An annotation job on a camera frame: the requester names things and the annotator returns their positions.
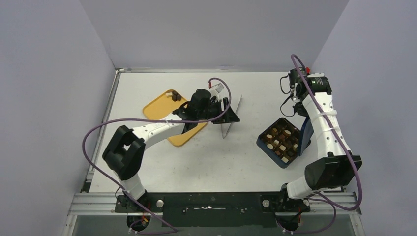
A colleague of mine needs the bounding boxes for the aluminium frame rail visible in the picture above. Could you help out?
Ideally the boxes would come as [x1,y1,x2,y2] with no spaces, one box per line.
[68,193,142,216]

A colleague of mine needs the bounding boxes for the yellow tray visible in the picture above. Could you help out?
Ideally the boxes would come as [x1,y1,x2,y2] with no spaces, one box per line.
[142,89,207,147]

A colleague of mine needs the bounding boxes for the metal tweezers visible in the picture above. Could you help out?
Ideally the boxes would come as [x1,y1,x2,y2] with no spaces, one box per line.
[220,94,242,139]

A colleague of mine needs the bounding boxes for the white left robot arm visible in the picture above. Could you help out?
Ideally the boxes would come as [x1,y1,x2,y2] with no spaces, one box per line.
[102,88,240,211]

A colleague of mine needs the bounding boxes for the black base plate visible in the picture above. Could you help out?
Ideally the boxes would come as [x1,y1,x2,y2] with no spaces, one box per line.
[115,191,303,228]

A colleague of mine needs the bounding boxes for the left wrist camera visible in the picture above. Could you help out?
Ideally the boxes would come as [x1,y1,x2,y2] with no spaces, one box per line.
[209,83,224,96]

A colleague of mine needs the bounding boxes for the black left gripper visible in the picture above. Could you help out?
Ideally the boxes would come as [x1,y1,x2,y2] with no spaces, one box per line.
[197,98,239,124]

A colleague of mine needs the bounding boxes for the blue box lid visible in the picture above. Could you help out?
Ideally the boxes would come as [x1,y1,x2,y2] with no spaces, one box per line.
[298,117,314,156]

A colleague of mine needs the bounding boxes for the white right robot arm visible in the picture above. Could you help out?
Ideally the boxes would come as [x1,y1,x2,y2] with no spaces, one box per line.
[278,67,362,210]

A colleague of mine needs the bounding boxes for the blue chocolate box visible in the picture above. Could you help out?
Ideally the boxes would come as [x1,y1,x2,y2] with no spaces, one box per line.
[256,118,300,169]

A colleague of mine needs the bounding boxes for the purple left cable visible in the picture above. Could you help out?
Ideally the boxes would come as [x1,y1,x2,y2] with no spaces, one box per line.
[81,77,233,235]

